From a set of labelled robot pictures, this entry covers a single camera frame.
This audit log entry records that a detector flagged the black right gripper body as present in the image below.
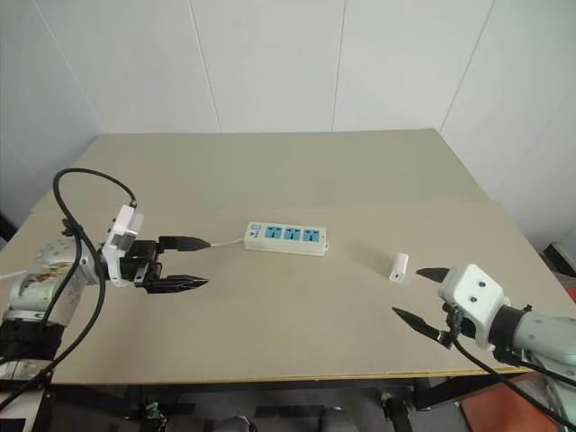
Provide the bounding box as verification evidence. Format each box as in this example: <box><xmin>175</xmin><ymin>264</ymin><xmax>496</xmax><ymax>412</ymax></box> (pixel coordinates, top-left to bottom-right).
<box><xmin>442</xmin><ymin>301</ymin><xmax>479</xmax><ymax>351</ymax></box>

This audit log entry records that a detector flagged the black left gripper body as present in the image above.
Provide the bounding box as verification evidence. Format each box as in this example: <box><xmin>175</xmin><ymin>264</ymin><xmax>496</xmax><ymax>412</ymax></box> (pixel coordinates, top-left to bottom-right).
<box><xmin>119</xmin><ymin>239</ymin><xmax>167</xmax><ymax>296</ymax></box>

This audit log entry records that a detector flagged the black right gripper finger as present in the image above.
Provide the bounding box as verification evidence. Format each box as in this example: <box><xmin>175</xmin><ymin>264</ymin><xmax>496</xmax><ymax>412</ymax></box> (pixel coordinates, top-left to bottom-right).
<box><xmin>415</xmin><ymin>266</ymin><xmax>452</xmax><ymax>286</ymax></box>
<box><xmin>391</xmin><ymin>306</ymin><xmax>453</xmax><ymax>348</ymax></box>

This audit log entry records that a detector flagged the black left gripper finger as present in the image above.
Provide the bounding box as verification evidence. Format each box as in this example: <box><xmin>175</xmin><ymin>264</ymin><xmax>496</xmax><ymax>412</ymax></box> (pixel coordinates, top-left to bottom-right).
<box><xmin>147</xmin><ymin>274</ymin><xmax>211</xmax><ymax>296</ymax></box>
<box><xmin>157</xmin><ymin>234</ymin><xmax>212</xmax><ymax>254</ymax></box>

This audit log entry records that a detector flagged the white plug adapter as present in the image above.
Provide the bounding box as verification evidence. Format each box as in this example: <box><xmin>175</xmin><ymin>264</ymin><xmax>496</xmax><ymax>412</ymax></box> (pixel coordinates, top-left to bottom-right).
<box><xmin>388</xmin><ymin>252</ymin><xmax>410</xmax><ymax>284</ymax></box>

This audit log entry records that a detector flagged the white blue power strip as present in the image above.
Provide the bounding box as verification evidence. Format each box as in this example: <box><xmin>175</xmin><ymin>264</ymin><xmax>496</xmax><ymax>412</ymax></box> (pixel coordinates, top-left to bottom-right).
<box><xmin>242</xmin><ymin>220</ymin><xmax>331</xmax><ymax>258</ymax></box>

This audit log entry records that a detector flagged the orange red floor panel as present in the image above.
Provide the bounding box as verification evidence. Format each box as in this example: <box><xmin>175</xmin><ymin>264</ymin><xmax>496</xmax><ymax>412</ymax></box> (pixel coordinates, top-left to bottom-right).
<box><xmin>457</xmin><ymin>374</ymin><xmax>562</xmax><ymax>432</ymax></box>

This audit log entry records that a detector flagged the white box with dark base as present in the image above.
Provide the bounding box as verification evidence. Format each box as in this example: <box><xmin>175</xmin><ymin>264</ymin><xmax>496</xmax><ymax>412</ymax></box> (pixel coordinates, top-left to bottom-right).
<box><xmin>541</xmin><ymin>237</ymin><xmax>576</xmax><ymax>276</ymax></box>

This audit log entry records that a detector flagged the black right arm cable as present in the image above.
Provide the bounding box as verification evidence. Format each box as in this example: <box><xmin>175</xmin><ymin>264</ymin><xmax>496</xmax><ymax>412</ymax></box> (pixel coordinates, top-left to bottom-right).
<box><xmin>449</xmin><ymin>335</ymin><xmax>576</xmax><ymax>429</ymax></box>

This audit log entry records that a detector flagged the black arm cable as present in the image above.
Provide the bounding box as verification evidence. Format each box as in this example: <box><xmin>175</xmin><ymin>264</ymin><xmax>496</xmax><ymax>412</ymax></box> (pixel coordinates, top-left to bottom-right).
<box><xmin>0</xmin><ymin>167</ymin><xmax>139</xmax><ymax>409</ymax></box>
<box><xmin>449</xmin><ymin>335</ymin><xmax>576</xmax><ymax>429</ymax></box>

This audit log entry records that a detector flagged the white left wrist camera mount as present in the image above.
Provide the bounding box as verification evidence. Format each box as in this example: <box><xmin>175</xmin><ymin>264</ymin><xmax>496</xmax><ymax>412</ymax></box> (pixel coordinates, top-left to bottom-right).
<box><xmin>98</xmin><ymin>203</ymin><xmax>147</xmax><ymax>289</ymax></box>

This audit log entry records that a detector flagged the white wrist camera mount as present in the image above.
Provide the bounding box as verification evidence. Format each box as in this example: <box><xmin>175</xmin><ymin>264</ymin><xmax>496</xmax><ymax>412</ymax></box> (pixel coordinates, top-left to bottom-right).
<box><xmin>98</xmin><ymin>203</ymin><xmax>147</xmax><ymax>289</ymax></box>
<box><xmin>436</xmin><ymin>263</ymin><xmax>511</xmax><ymax>353</ymax></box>

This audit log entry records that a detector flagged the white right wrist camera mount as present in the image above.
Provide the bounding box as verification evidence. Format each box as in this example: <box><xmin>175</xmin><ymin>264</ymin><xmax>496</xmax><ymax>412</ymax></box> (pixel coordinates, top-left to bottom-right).
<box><xmin>436</xmin><ymin>263</ymin><xmax>511</xmax><ymax>353</ymax></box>

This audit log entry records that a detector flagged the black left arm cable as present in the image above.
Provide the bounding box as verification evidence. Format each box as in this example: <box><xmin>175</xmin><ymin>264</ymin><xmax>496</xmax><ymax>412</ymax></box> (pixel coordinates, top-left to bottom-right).
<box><xmin>0</xmin><ymin>167</ymin><xmax>139</xmax><ymax>409</ymax></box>

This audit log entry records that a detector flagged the black metal table frame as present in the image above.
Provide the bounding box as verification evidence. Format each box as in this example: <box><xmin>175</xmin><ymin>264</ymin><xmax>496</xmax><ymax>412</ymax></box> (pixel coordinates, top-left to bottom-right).
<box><xmin>24</xmin><ymin>372</ymin><xmax>499</xmax><ymax>432</ymax></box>

